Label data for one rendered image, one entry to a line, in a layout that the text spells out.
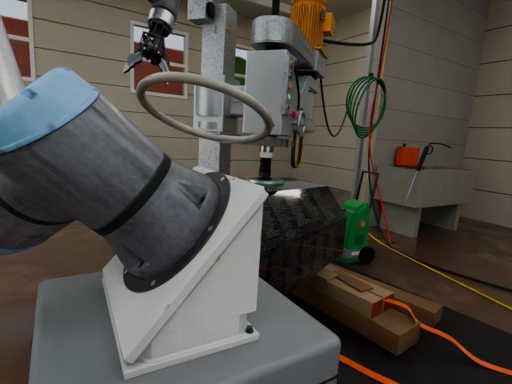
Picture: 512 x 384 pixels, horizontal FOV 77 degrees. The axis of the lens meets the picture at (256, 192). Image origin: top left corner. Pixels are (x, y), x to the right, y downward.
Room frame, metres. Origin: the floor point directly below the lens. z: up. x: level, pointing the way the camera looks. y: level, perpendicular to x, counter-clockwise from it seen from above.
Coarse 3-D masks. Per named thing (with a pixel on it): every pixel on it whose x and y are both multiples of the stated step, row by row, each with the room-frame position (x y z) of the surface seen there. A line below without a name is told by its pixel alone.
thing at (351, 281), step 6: (324, 270) 2.12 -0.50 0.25; (336, 270) 2.14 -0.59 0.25; (318, 276) 2.03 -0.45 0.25; (324, 276) 2.03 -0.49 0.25; (330, 276) 2.03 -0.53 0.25; (336, 276) 2.05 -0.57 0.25; (342, 276) 2.05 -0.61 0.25; (348, 276) 2.06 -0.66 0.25; (348, 282) 1.96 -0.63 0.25; (354, 282) 1.97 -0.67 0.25; (360, 282) 1.97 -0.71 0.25; (354, 288) 1.90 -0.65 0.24; (360, 288) 1.89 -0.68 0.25; (366, 288) 1.89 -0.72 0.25; (372, 288) 1.90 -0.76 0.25
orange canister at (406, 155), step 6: (402, 150) 4.39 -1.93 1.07; (408, 150) 4.36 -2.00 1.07; (414, 150) 4.43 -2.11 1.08; (396, 156) 4.46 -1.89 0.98; (402, 156) 4.38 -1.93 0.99; (408, 156) 4.37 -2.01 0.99; (414, 156) 4.44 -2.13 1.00; (396, 162) 4.45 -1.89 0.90; (402, 162) 4.37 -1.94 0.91; (408, 162) 4.38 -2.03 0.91; (414, 162) 4.46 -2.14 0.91; (414, 168) 4.42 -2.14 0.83
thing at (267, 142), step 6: (222, 132) 1.42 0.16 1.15; (264, 138) 1.60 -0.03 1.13; (270, 138) 1.68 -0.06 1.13; (276, 138) 1.76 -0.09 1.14; (246, 144) 1.39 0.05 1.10; (252, 144) 1.46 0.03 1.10; (258, 144) 1.53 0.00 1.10; (264, 144) 1.60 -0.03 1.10; (270, 144) 1.69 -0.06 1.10; (276, 144) 1.77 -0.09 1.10; (282, 144) 1.87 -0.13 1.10
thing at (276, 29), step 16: (272, 16) 1.68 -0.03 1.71; (256, 32) 1.72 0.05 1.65; (272, 32) 1.68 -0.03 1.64; (288, 32) 1.71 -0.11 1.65; (256, 48) 1.83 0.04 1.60; (272, 48) 1.76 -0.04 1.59; (288, 48) 1.79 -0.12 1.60; (304, 48) 1.97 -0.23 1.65; (304, 64) 2.13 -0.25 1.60; (320, 64) 2.34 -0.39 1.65
